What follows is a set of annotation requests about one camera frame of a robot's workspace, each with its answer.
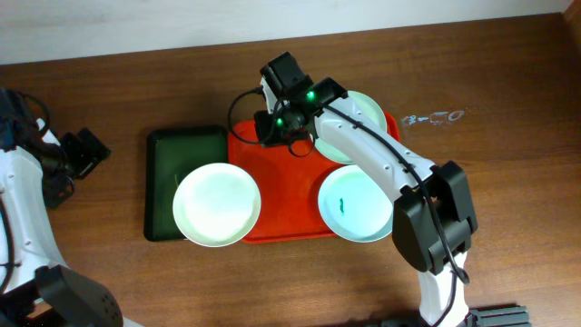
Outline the red plastic tray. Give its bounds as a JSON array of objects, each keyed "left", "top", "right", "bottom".
[{"left": 227, "top": 108, "right": 401, "bottom": 245}]

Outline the light green plate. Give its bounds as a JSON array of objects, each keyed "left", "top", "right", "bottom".
[{"left": 314, "top": 90, "right": 389, "bottom": 165}]

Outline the light blue plate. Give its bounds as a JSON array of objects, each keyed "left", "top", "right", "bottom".
[{"left": 318, "top": 165, "right": 393, "bottom": 243}]

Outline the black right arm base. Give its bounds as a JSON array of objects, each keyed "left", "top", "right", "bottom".
[{"left": 371, "top": 305, "right": 533, "bottom": 327}]

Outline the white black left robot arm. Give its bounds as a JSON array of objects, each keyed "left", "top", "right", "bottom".
[{"left": 1, "top": 88, "right": 134, "bottom": 326}]

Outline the white plate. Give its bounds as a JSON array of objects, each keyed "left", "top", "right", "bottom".
[{"left": 172, "top": 163, "right": 261, "bottom": 248}]

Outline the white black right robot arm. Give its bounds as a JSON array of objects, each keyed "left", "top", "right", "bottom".
[{"left": 256, "top": 52, "right": 478, "bottom": 326}]

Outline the dark green water tray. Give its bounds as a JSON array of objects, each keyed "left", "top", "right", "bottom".
[{"left": 143, "top": 125, "right": 228, "bottom": 242}]

